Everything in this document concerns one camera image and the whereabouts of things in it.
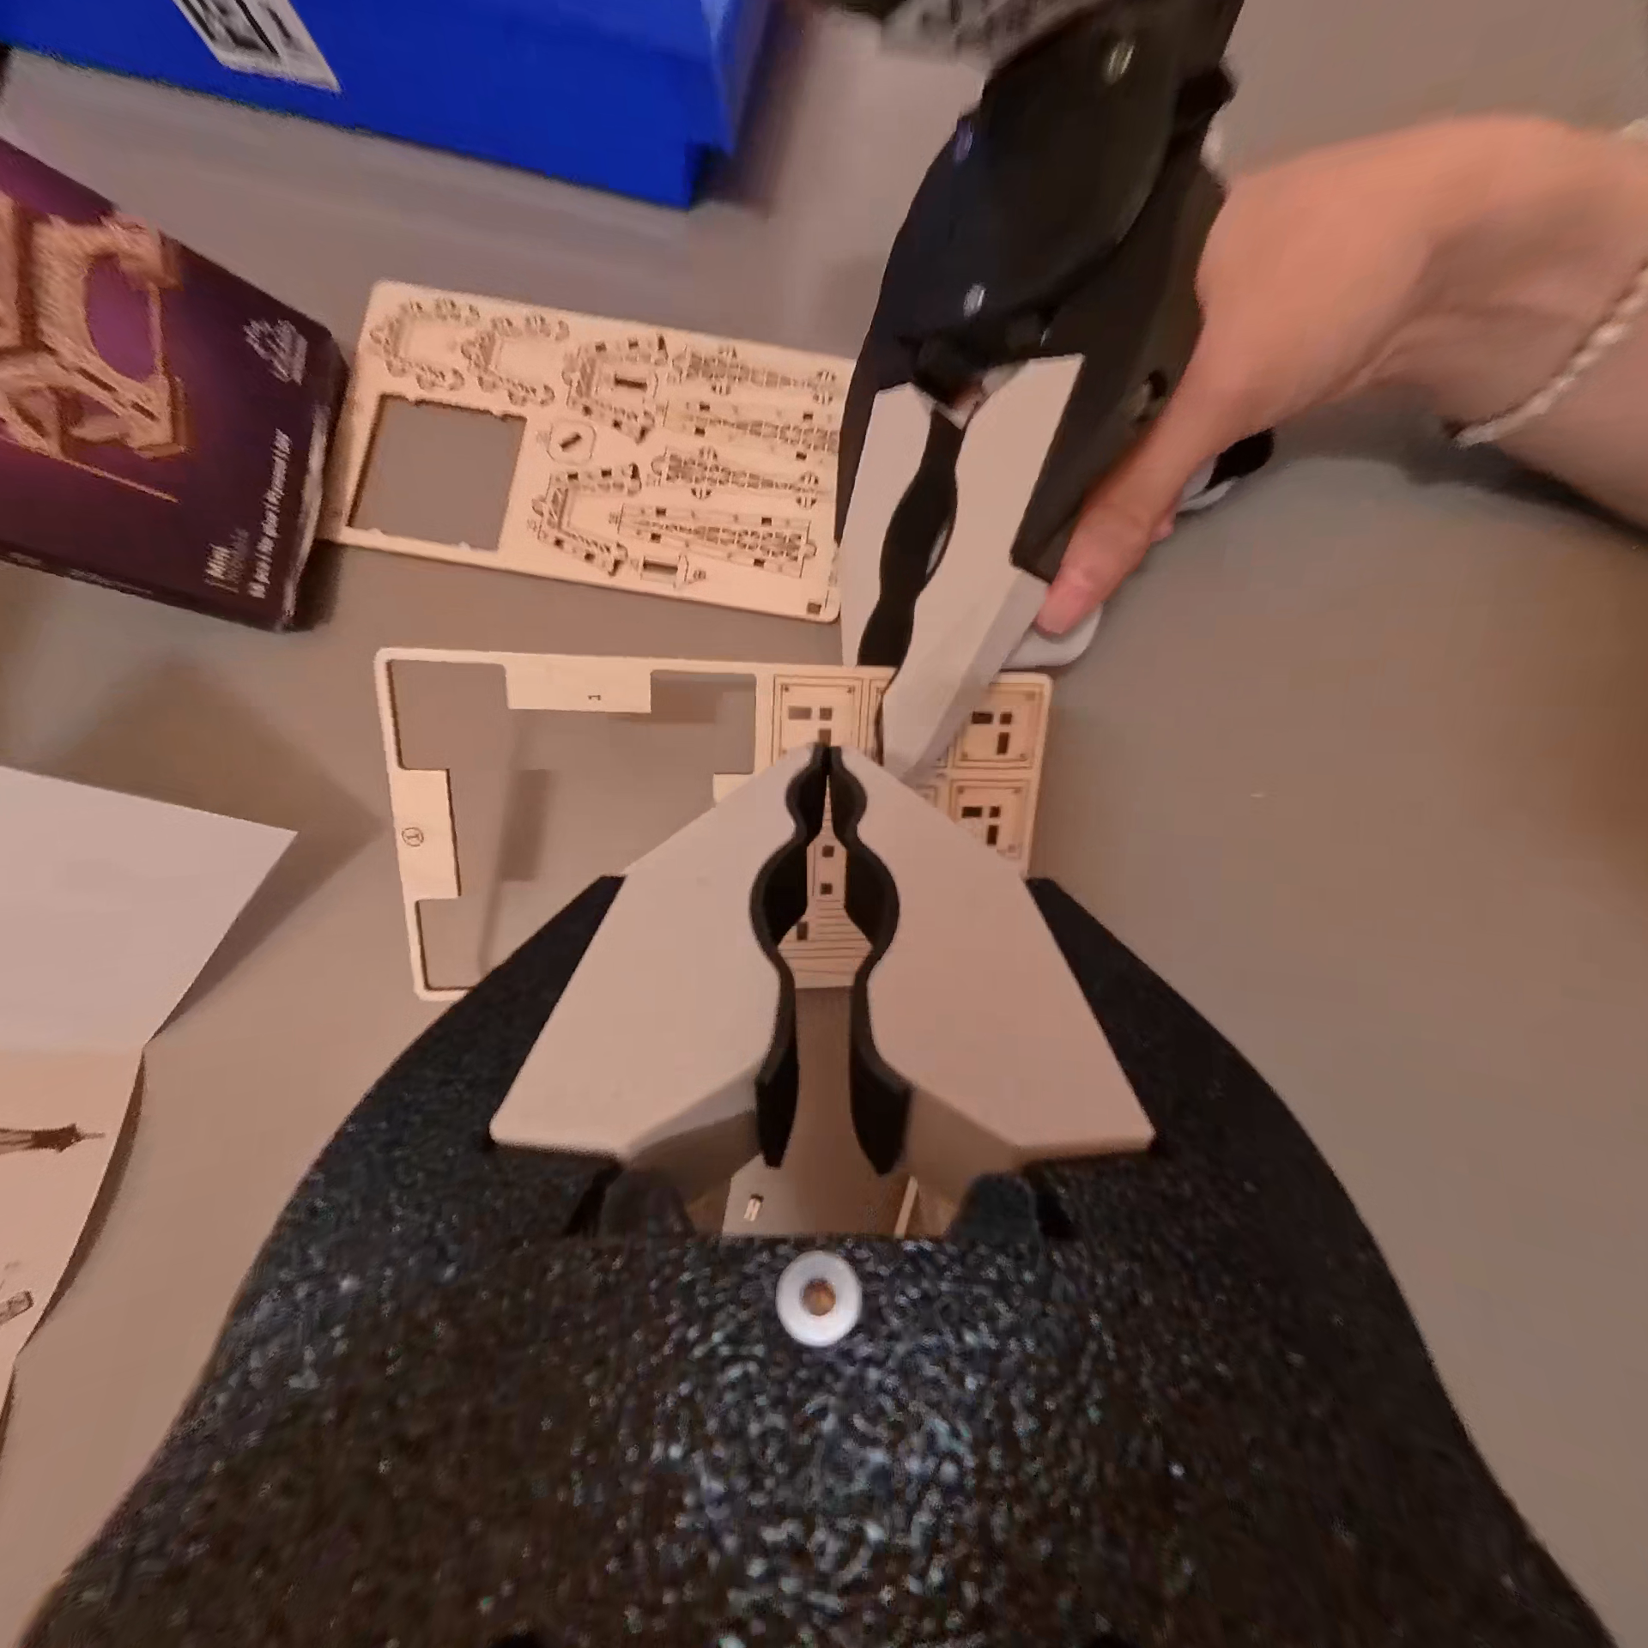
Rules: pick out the purple puzzle box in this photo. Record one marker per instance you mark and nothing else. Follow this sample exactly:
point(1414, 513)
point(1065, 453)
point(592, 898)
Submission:
point(155, 388)

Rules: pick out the person's right hand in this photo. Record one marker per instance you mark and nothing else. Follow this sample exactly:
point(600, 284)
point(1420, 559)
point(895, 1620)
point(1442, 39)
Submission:
point(1352, 284)

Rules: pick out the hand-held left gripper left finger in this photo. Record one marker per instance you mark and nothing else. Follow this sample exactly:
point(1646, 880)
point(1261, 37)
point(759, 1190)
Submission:
point(643, 1018)

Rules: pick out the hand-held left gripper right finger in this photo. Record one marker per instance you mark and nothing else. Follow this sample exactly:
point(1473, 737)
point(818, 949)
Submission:
point(1016, 1031)

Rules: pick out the grey desk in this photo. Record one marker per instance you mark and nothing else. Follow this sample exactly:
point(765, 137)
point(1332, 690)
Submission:
point(1352, 774)

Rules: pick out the wooden puzzle sheet rectangular hole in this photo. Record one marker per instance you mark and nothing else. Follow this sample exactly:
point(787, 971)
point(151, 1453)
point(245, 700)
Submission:
point(720, 451)

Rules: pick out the wooden four-square frame piece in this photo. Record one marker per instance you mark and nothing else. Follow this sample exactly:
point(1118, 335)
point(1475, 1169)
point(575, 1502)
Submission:
point(753, 1204)

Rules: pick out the wooden puzzle sheet square cutout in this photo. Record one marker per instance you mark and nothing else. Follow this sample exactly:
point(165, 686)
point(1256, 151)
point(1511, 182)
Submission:
point(437, 825)

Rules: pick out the blue plastic bin white tag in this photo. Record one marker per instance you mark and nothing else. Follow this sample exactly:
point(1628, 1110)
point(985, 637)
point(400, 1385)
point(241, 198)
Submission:
point(514, 78)

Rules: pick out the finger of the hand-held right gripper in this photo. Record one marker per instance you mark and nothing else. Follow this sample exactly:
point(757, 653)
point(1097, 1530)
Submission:
point(869, 515)
point(991, 555)

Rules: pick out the white tower instruction sheet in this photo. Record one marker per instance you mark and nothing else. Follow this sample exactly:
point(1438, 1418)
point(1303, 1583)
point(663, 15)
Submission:
point(102, 902)

